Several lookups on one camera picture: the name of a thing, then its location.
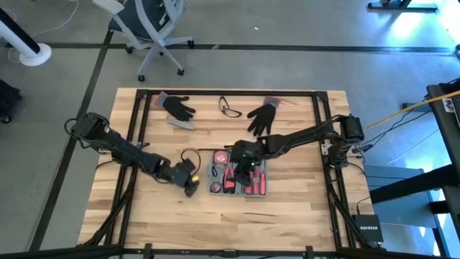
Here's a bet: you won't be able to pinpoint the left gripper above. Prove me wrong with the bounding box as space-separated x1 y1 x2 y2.
165 163 201 199

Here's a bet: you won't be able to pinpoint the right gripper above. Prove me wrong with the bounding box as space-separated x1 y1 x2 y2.
231 140 266 187

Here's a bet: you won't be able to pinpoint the pink tool handle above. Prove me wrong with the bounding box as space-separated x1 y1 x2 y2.
222 165 237 194

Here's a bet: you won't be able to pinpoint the grey plastic tool case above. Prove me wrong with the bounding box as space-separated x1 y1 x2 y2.
207 149 267 197

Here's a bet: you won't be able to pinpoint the large pink flat-faced tool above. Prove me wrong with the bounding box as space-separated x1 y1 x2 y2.
213 150 229 165

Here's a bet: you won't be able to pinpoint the black work glove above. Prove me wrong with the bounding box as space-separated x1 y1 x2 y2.
246 95 282 137
154 91 197 122

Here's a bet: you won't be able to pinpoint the grey utility knife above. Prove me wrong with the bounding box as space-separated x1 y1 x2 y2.
165 117 197 131

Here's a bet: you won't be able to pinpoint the black overhead rig crossbar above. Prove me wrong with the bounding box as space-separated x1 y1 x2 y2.
0 244 460 259

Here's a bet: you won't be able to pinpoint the black wheeled object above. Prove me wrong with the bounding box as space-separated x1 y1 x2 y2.
0 78 23 124

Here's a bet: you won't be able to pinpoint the white tower fan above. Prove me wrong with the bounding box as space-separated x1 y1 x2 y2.
0 6 52 68

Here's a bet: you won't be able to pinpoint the black standing desk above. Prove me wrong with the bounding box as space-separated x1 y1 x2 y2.
367 0 438 14

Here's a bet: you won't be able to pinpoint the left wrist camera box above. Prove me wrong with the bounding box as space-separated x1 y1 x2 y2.
178 159 198 176

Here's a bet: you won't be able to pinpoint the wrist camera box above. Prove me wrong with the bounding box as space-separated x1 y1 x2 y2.
178 159 198 176
229 140 249 159

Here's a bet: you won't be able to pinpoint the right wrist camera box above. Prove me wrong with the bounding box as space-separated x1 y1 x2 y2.
229 140 249 159

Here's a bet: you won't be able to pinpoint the black looped cable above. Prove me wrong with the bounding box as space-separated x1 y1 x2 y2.
196 145 239 153
180 147 202 171

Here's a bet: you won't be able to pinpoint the tortoise-frame safety glasses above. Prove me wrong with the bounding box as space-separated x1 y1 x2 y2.
218 95 243 119

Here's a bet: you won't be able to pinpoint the black diagonal frame brace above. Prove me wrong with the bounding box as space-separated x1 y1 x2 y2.
325 176 385 251
80 185 134 249

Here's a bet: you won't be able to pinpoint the black Netgear switch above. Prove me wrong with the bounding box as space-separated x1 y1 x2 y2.
351 214 385 244

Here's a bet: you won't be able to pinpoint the black thin floor cable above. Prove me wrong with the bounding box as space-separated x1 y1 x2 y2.
362 107 432 148

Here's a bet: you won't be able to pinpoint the white-frame mesh office chair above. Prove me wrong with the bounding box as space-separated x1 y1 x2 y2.
92 0 195 82

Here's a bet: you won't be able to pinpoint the yellow hanging cable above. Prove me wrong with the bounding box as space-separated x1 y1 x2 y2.
364 89 460 130

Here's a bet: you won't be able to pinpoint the white floor cable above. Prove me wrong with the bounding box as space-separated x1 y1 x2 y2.
6 0 81 65

